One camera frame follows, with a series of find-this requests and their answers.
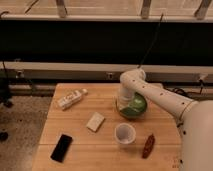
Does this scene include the white rectangular block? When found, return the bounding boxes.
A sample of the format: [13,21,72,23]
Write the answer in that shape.
[86,112,105,132]

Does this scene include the brown snack bar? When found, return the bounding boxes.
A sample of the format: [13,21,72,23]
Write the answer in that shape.
[142,134,155,159]

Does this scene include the wooden table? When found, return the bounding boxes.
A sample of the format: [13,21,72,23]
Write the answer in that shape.
[32,83,180,171]

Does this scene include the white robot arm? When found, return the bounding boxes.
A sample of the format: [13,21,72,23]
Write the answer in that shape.
[118,68,213,171]

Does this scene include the black hanging cable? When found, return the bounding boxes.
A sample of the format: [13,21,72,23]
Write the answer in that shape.
[137,13,165,70]

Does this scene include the white plastic bottle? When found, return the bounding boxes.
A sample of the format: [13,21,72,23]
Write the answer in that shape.
[57,89,88,110]

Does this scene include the green ceramic bowl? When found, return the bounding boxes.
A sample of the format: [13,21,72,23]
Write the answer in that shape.
[116,93,147,119]

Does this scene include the black smartphone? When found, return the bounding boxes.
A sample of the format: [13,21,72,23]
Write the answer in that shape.
[50,134,73,162]

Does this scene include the black floor cables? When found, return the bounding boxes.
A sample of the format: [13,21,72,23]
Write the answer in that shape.
[166,87,201,100]

